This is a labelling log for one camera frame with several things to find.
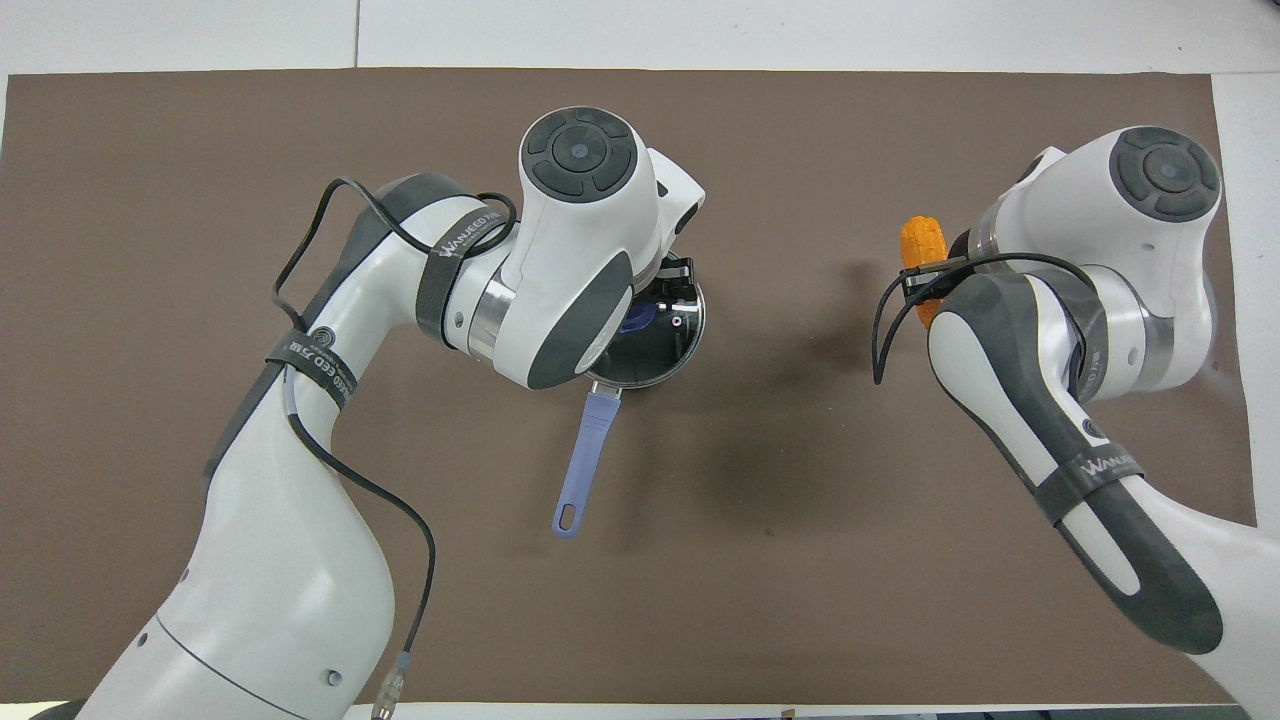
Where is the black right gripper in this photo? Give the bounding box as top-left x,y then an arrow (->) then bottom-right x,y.
902,230 -> 979,301

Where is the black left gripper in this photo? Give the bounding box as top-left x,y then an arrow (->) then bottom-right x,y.
640,255 -> 697,317

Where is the orange corn cob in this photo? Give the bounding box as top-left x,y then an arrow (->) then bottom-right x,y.
900,214 -> 948,331

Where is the glass lid with blue knob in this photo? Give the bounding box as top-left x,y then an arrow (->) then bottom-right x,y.
600,258 -> 706,388

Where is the brown table mat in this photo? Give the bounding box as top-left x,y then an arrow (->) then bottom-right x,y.
0,67 -> 1259,705

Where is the dark saucepan with blue handle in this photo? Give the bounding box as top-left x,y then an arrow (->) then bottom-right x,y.
551,255 -> 708,542

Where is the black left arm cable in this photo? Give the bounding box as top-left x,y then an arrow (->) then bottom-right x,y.
270,177 -> 521,720

